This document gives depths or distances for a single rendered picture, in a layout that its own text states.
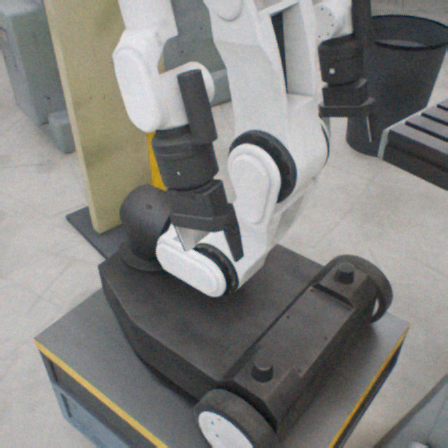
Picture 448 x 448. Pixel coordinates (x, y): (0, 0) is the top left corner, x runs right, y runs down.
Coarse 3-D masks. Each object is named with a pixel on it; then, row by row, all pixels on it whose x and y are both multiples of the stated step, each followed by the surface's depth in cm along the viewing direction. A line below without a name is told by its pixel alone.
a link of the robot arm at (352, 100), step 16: (320, 64) 104; (336, 64) 101; (352, 64) 101; (336, 80) 103; (352, 80) 104; (336, 96) 107; (352, 96) 105; (368, 96) 107; (320, 112) 111; (336, 112) 109; (352, 112) 106; (368, 112) 106
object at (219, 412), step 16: (208, 400) 105; (224, 400) 103; (240, 400) 103; (208, 416) 109; (224, 416) 102; (240, 416) 101; (256, 416) 101; (208, 432) 112; (224, 432) 109; (240, 432) 101; (256, 432) 100; (272, 432) 102
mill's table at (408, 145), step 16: (432, 112) 119; (400, 128) 113; (416, 128) 115; (432, 128) 113; (384, 144) 116; (400, 144) 114; (416, 144) 110; (432, 144) 108; (384, 160) 118; (400, 160) 114; (416, 160) 111; (432, 160) 109; (416, 176) 113; (432, 176) 110
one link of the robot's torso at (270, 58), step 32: (224, 0) 76; (288, 0) 82; (224, 32) 81; (256, 32) 77; (288, 32) 87; (256, 64) 82; (288, 64) 90; (256, 96) 86; (288, 96) 92; (256, 128) 90; (288, 128) 86; (320, 128) 93; (288, 160) 88; (320, 160) 95; (288, 192) 91
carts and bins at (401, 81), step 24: (384, 24) 280; (408, 24) 279; (432, 24) 271; (384, 48) 247; (408, 48) 243; (432, 48) 244; (384, 72) 255; (408, 72) 251; (432, 72) 256; (384, 96) 262; (408, 96) 261; (360, 120) 279; (384, 120) 271; (360, 144) 287
